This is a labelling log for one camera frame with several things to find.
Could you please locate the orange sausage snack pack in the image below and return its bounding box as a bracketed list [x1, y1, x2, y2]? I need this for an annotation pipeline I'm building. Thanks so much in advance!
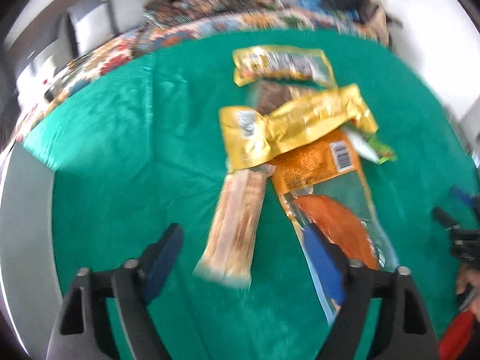
[272, 127, 399, 323]

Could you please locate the clear biscuit bar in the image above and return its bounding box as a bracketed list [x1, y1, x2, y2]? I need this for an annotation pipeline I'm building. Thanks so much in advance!
[193, 164, 275, 289]

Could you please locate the gold snack bag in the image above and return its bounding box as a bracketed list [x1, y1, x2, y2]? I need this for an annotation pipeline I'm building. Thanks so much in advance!
[219, 85, 378, 172]

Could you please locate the peanut bag yellow border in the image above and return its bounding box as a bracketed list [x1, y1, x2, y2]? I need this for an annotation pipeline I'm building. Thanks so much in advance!
[233, 45, 337, 88]

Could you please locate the person's right hand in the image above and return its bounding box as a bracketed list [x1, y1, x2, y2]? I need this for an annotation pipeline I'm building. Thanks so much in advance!
[456, 264, 480, 321]

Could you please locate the white storage box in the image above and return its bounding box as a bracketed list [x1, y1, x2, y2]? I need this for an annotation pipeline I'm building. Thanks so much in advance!
[1, 144, 63, 359]

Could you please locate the small green snack packet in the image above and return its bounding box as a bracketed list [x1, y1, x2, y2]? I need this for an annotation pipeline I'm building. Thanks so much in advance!
[342, 124, 397, 165]

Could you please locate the green satin bedspread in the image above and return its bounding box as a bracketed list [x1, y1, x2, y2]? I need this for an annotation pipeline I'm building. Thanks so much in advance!
[24, 30, 479, 359]

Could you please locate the floral bed sheet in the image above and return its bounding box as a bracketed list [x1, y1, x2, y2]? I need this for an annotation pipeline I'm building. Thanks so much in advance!
[11, 7, 383, 141]

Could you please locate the patterned dark cloth bundle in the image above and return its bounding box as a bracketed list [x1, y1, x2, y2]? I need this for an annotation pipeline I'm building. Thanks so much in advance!
[143, 0, 241, 29]

